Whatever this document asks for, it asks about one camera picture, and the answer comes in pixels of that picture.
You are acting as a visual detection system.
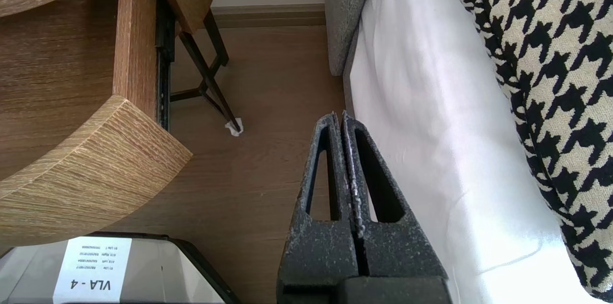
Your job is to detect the white VLA-4 label sticker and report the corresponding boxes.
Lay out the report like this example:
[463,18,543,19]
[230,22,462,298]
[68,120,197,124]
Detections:
[52,236,133,304]

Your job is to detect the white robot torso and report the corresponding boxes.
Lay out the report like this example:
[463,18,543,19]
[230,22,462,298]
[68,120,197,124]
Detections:
[0,232,240,304]

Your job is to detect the houndstooth pillow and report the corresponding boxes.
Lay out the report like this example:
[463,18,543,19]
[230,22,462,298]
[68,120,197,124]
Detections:
[440,0,613,303]

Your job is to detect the grey upholstered headboard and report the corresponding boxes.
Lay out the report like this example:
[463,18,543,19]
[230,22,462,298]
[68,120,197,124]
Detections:
[326,0,379,77]

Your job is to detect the wooden baseboard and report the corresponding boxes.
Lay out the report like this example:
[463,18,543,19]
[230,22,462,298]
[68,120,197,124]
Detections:
[211,3,327,29]

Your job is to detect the white bed sheet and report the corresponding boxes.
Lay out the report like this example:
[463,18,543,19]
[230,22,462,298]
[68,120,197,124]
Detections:
[342,0,597,304]

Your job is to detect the white floor pad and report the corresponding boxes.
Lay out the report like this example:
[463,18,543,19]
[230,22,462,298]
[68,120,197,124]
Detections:
[224,120,245,138]

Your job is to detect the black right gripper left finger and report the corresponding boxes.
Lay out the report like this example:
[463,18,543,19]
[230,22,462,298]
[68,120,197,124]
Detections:
[277,113,361,304]

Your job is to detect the black metal table legs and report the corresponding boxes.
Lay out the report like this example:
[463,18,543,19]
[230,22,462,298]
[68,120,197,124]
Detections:
[169,7,241,133]

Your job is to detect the round wooden side table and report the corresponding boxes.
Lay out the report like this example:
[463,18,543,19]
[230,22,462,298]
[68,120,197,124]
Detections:
[0,0,193,252]

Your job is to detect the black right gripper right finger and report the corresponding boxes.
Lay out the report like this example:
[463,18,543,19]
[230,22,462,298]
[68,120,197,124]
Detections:
[341,111,452,304]

